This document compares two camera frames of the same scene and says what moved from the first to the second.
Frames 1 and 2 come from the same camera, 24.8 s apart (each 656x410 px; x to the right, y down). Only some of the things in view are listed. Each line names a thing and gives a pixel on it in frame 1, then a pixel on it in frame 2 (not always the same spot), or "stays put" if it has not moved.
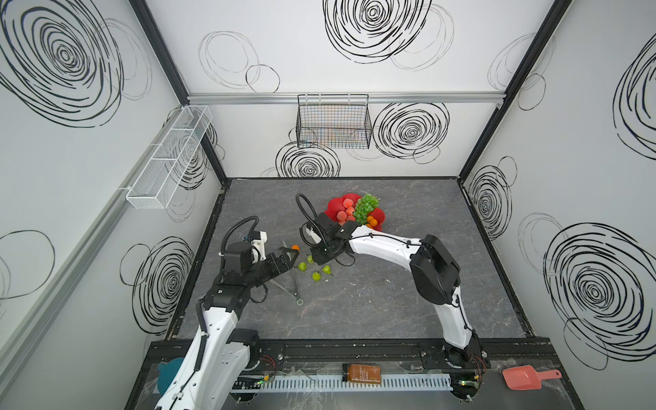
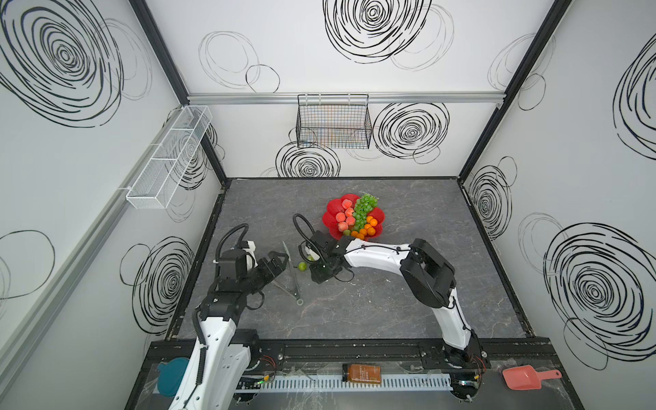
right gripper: [320, 257] → [319, 275]
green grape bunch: [365, 204] stays put
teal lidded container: [166, 373] stays put
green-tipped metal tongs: [299, 301] stays put
